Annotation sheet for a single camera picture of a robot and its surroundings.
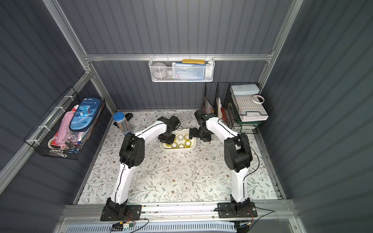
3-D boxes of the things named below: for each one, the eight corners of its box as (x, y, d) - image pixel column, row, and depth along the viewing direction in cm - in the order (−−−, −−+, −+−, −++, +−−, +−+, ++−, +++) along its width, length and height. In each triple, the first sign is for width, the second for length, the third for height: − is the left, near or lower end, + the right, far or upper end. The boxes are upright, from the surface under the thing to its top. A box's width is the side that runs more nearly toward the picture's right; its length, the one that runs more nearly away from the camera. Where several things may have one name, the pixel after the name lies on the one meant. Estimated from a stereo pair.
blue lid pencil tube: (125, 139, 105) (114, 121, 89) (123, 132, 109) (112, 114, 94) (133, 136, 107) (123, 118, 91) (130, 129, 111) (121, 111, 95)
